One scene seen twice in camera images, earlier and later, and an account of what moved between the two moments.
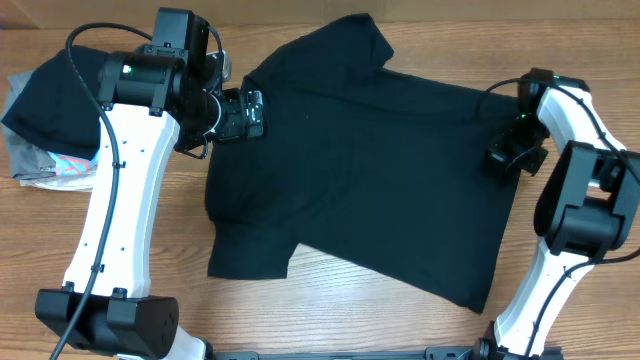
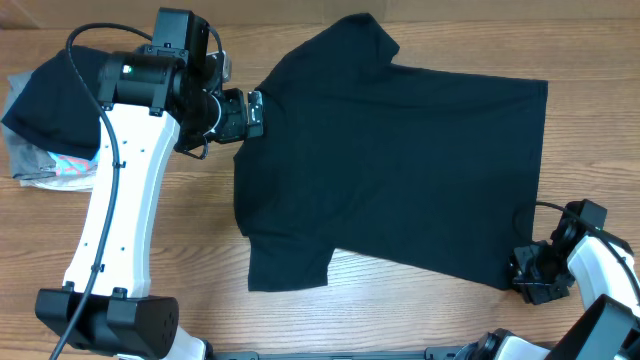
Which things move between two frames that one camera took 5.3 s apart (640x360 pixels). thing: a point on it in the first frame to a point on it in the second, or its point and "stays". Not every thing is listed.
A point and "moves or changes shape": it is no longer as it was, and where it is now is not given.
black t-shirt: x=364 y=165 moves or changes shape
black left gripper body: x=223 y=119 stays
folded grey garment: x=28 y=159 stays
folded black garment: x=54 y=110 stays
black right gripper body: x=521 y=148 to x=541 y=271
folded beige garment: x=70 y=182 stays
